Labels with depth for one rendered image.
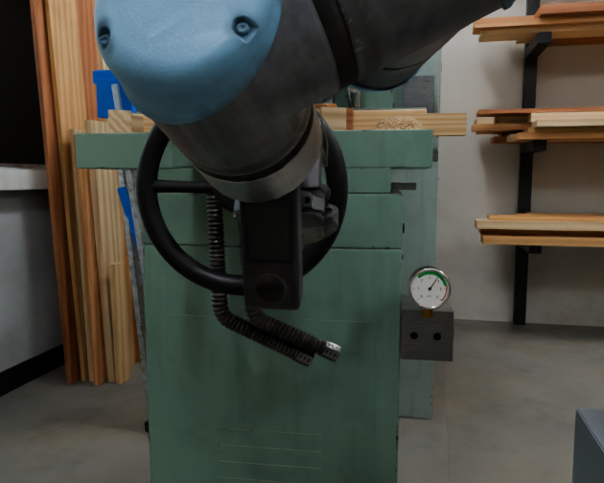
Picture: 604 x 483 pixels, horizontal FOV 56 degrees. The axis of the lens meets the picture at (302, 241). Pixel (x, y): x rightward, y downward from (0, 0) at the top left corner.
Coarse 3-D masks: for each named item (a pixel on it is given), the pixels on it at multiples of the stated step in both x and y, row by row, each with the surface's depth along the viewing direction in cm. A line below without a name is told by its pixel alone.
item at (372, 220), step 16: (400, 192) 100; (160, 208) 97; (176, 208) 96; (192, 208) 96; (352, 208) 92; (368, 208) 91; (384, 208) 91; (400, 208) 91; (176, 224) 97; (192, 224) 96; (224, 224) 95; (352, 224) 92; (368, 224) 92; (384, 224) 91; (400, 224) 91; (144, 240) 98; (176, 240) 97; (192, 240) 96; (208, 240) 96; (224, 240) 96; (336, 240) 93; (352, 240) 92; (368, 240) 92; (384, 240) 92; (400, 240) 91
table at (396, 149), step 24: (96, 144) 97; (120, 144) 96; (168, 144) 95; (360, 144) 90; (384, 144) 90; (408, 144) 89; (432, 144) 89; (96, 168) 98; (120, 168) 97; (168, 168) 96; (192, 168) 93; (408, 168) 93
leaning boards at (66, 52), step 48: (48, 0) 216; (48, 48) 220; (96, 48) 252; (48, 96) 219; (96, 96) 251; (48, 144) 218; (48, 192) 220; (96, 192) 222; (96, 240) 225; (96, 288) 226; (96, 336) 226; (96, 384) 226
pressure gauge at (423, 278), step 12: (420, 276) 85; (432, 276) 85; (444, 276) 84; (408, 288) 85; (420, 288) 85; (432, 288) 85; (444, 288) 85; (420, 300) 86; (432, 300) 85; (444, 300) 85; (432, 312) 88
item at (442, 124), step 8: (144, 120) 111; (360, 120) 105; (368, 120) 105; (376, 120) 105; (424, 120) 103; (432, 120) 103; (440, 120) 103; (448, 120) 103; (456, 120) 103; (464, 120) 102; (144, 128) 112; (360, 128) 105; (368, 128) 105; (424, 128) 104; (432, 128) 103; (440, 128) 103; (448, 128) 103; (456, 128) 103; (464, 128) 103
